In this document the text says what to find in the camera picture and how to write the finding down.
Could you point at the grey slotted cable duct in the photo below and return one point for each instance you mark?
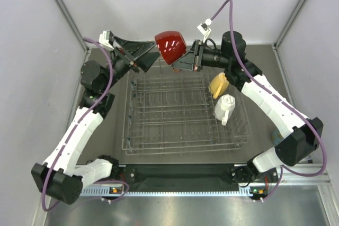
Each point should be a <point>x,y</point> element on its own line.
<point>116,190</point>

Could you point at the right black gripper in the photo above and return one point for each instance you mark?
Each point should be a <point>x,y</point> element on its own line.
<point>193,60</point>

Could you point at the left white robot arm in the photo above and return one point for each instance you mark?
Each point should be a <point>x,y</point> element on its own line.
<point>59,176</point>

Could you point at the red mug white inside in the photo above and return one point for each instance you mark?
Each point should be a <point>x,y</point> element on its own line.
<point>171,45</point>

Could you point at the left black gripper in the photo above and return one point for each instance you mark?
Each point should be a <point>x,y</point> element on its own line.
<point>131,50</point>

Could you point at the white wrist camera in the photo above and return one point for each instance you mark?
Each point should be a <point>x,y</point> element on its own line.
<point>204,29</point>
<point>106,39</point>

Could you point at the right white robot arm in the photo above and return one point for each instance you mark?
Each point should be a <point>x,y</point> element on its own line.
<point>300,135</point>

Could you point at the yellow mug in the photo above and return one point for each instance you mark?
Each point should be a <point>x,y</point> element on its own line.
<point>218,85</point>

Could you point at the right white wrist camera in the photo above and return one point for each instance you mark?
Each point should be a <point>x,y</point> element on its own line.
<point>204,29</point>

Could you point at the blue patterned mug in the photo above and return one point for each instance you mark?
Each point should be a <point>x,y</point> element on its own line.
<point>276,137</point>

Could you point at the grey wire dish rack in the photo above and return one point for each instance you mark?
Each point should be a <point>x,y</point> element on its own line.
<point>173,112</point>

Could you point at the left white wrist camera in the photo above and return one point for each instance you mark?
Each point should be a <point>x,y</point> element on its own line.
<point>106,39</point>

